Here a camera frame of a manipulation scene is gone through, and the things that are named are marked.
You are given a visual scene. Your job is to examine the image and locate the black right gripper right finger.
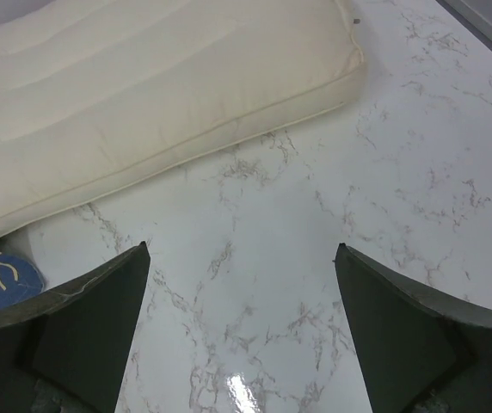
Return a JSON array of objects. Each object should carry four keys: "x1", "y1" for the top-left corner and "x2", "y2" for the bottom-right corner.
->
[{"x1": 335, "y1": 243, "x2": 492, "y2": 412}]

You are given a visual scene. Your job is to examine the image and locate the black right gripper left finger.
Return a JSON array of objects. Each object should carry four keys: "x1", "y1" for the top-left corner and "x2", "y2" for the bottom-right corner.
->
[{"x1": 0, "y1": 243, "x2": 151, "y2": 412}]

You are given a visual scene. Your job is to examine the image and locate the cream white pillow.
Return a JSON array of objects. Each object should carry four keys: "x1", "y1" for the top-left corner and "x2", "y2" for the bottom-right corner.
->
[{"x1": 0, "y1": 1, "x2": 366, "y2": 237}]

